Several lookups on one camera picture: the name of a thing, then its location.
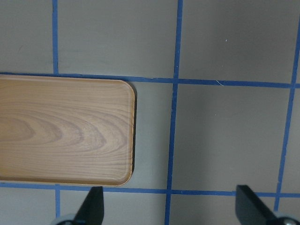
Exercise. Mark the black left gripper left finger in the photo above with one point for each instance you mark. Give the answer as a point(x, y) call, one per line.
point(91, 211)

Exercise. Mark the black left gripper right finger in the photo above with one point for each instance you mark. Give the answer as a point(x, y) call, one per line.
point(250, 209)

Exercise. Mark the wooden tray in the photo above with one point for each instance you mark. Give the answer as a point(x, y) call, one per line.
point(66, 130)

